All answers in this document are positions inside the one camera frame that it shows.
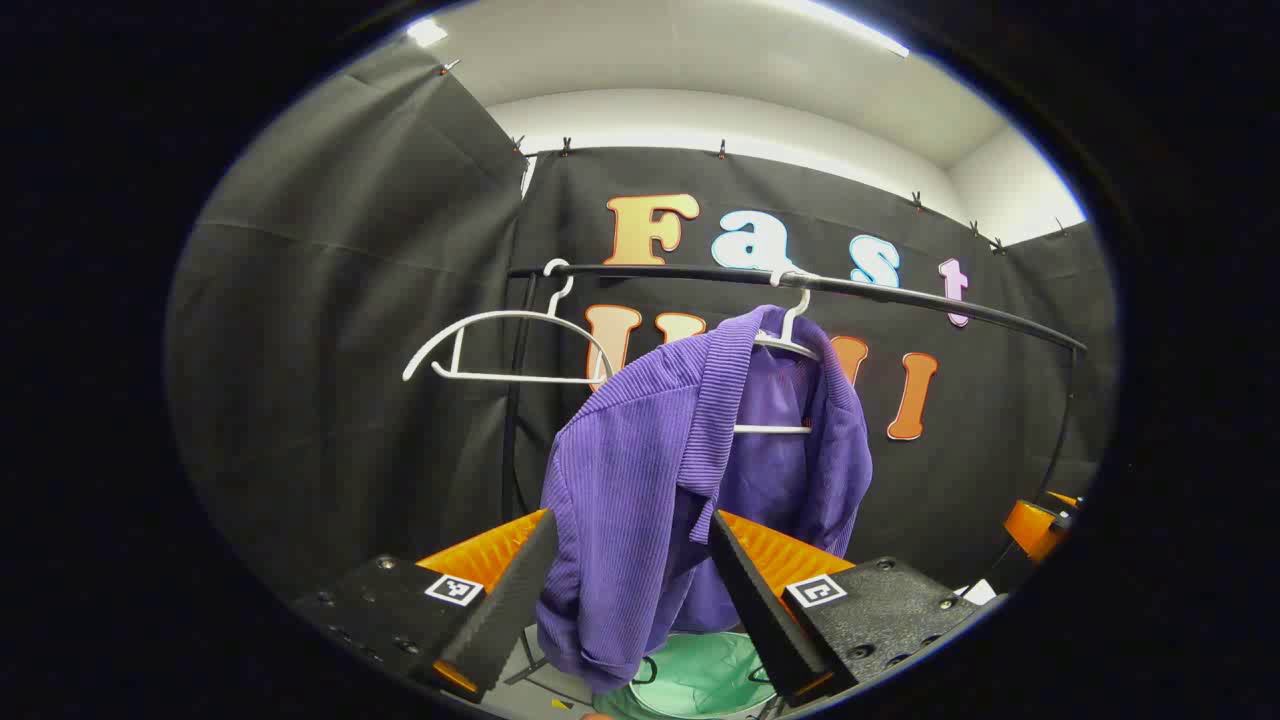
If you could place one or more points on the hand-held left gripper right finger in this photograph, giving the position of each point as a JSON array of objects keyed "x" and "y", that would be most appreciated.
[{"x": 760, "y": 600}]

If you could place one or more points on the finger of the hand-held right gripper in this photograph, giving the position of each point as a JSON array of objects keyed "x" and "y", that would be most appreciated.
[{"x": 1030, "y": 528}]

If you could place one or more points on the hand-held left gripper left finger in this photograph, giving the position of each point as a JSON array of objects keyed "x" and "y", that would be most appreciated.
[{"x": 510, "y": 600}]

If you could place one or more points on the green laundry hamper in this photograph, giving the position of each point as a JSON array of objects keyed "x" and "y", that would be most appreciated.
[{"x": 690, "y": 675}]

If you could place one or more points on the purple ribbed cardigan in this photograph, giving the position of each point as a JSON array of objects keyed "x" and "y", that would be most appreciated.
[{"x": 620, "y": 480}]

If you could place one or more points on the white clothes hanger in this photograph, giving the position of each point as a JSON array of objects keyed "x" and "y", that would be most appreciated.
[
  {"x": 772, "y": 429},
  {"x": 500, "y": 377}
]

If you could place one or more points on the empty white clothes hanger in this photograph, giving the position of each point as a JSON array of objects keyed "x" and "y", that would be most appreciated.
[{"x": 500, "y": 377}]

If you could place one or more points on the black clothes rack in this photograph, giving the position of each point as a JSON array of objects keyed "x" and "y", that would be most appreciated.
[{"x": 900, "y": 292}]

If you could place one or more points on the white flat sheet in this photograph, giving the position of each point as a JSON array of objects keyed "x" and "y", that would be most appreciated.
[{"x": 978, "y": 592}]

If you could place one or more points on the black backdrop cloth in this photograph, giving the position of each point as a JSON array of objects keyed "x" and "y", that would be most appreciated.
[
  {"x": 700, "y": 170},
  {"x": 350, "y": 350}
]

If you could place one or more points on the square ceiling light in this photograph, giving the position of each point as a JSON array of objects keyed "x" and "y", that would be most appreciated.
[{"x": 427, "y": 32}]

